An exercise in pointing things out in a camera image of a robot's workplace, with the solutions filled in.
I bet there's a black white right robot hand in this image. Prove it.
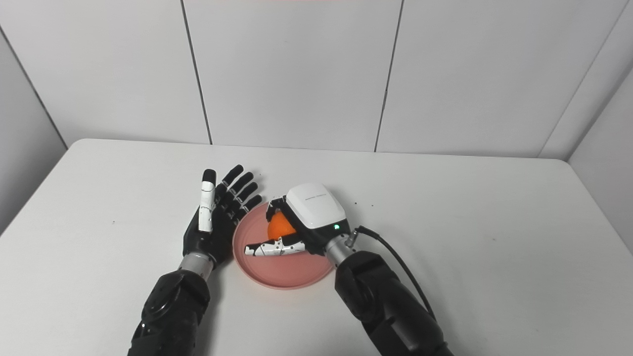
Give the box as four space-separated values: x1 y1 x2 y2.
244 182 351 258

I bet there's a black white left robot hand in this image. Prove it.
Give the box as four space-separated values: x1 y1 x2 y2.
182 164 264 265

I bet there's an orange fruit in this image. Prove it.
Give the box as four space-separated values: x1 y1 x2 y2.
268 212 297 239

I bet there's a pink round plate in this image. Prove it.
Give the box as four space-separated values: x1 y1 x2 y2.
232 200 337 290

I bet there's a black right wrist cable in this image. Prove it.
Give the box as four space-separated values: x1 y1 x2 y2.
346 225 437 322

